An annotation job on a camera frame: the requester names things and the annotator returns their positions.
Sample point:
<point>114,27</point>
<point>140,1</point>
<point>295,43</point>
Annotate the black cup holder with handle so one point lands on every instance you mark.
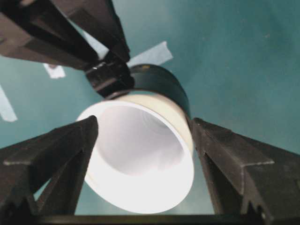
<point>112,78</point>

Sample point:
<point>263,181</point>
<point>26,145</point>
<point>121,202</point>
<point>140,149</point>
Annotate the white paper cup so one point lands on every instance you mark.
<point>142,160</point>

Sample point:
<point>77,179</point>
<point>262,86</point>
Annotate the vertical blue tape beside holder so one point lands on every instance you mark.
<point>156,55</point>

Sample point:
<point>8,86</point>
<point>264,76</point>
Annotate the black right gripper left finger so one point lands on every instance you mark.
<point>44,175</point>

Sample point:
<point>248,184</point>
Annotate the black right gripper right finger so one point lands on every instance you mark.
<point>245,176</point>

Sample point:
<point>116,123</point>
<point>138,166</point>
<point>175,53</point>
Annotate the blue tape with dark dot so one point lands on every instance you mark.
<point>54,71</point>

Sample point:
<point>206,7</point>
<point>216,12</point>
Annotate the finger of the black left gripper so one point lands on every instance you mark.
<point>40,46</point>
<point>53,20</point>

